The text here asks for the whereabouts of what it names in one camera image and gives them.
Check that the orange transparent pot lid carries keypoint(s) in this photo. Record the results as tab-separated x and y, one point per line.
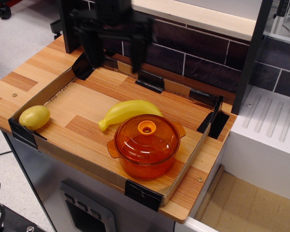
147	139

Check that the yellow plastic potato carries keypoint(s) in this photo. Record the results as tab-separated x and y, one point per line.
34	117

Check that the grey oven control panel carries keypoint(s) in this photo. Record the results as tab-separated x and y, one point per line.
87	214

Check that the black caster wheel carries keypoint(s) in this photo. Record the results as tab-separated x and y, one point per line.
5	11

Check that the white toy sink drainboard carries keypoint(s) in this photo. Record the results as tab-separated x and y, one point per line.
258	146

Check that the orange transparent pot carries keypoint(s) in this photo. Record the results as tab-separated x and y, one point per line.
145	171

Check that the dark grey vertical post right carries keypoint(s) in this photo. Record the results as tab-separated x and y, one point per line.
244	86

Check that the light wooden shelf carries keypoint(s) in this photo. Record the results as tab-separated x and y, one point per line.
191	15

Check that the yellow plastic banana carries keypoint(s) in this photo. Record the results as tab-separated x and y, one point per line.
127	109

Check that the cardboard fence with black tape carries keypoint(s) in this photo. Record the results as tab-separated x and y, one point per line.
80	97

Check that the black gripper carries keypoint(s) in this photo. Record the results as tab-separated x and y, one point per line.
113	19

